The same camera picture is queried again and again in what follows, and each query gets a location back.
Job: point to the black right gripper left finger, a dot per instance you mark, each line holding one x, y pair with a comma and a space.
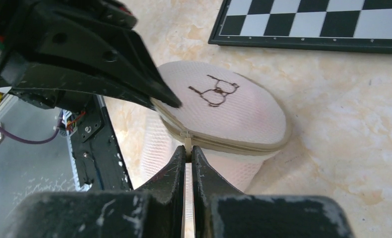
154, 210

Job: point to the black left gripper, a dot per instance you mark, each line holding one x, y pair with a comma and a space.
61, 53

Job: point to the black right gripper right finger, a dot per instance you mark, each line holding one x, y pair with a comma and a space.
223, 211

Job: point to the white mesh laundry bag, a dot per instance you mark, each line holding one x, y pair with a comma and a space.
236, 122

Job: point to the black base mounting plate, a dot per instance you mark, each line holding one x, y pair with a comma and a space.
95, 155

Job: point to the black and white chessboard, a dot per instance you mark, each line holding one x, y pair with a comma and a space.
361, 26

